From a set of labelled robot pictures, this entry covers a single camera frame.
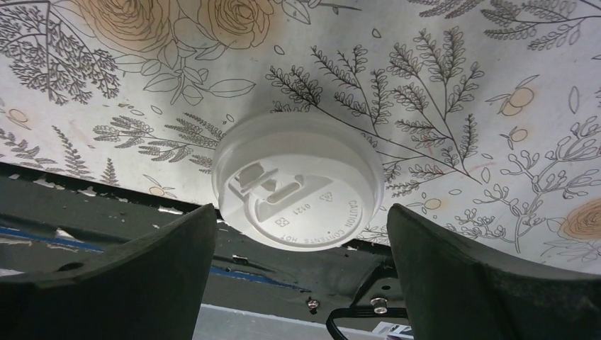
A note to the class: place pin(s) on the white plastic cup lid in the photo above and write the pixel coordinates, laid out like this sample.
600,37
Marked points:
297,182

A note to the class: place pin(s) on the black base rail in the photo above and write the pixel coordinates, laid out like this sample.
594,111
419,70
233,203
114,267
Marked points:
253,291

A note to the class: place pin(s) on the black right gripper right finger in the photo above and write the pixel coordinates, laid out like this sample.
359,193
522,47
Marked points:
457,288

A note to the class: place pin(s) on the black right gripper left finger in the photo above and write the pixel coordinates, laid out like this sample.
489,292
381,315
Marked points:
148,288

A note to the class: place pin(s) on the floral patterned table mat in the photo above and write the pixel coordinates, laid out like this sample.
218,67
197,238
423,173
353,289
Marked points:
486,114

